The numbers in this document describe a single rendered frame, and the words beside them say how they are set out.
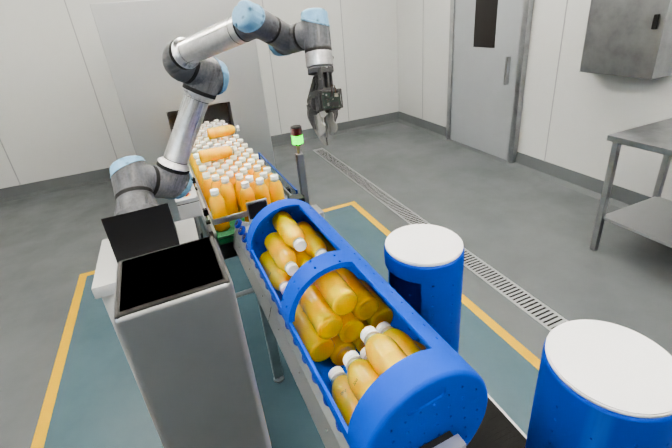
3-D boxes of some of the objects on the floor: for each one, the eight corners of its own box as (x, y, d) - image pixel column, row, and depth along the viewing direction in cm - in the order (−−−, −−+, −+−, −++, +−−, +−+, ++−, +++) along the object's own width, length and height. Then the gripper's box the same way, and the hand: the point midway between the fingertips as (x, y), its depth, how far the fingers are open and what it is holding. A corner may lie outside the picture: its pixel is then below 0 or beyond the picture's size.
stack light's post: (317, 308, 273) (297, 155, 227) (315, 304, 277) (294, 153, 230) (322, 306, 275) (303, 153, 228) (320, 302, 278) (301, 151, 232)
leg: (275, 384, 219) (256, 292, 193) (272, 377, 224) (253, 286, 198) (285, 380, 222) (267, 288, 195) (282, 373, 226) (264, 282, 200)
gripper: (311, 65, 105) (320, 146, 109) (342, 64, 109) (350, 143, 112) (301, 71, 113) (309, 147, 117) (330, 70, 117) (338, 143, 120)
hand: (325, 140), depth 117 cm, fingers closed
